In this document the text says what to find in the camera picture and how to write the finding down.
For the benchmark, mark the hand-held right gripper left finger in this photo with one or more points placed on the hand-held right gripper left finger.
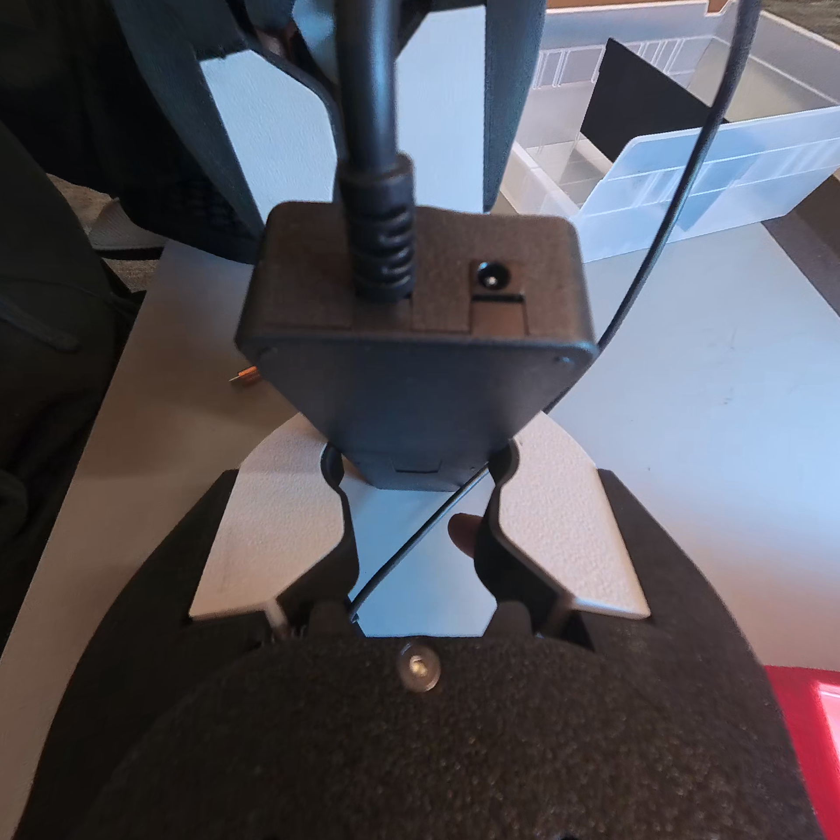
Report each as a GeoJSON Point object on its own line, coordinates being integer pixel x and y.
{"type": "Point", "coordinates": [275, 538]}

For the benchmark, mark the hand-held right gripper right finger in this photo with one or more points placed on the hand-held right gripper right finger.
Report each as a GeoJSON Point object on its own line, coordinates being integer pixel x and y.
{"type": "Point", "coordinates": [564, 538]}

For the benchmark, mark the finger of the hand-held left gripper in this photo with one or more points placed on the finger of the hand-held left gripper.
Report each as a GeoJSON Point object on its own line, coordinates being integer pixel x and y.
{"type": "Point", "coordinates": [262, 131]}
{"type": "Point", "coordinates": [446, 118]}

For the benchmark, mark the black usb hub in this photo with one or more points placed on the black usb hub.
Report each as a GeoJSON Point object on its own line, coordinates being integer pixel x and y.
{"type": "Point", "coordinates": [407, 394]}

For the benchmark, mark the red plastic bin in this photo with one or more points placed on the red plastic bin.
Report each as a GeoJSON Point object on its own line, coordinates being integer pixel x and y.
{"type": "Point", "coordinates": [800, 722]}

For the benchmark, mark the clear plastic bin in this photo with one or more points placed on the clear plastic bin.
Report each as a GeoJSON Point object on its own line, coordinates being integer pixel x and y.
{"type": "Point", "coordinates": [754, 170]}

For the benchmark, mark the person's left forearm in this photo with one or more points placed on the person's left forearm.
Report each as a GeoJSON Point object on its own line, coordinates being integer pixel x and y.
{"type": "Point", "coordinates": [52, 65]}

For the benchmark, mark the black bin divider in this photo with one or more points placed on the black bin divider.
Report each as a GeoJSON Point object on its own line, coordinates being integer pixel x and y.
{"type": "Point", "coordinates": [630, 98]}

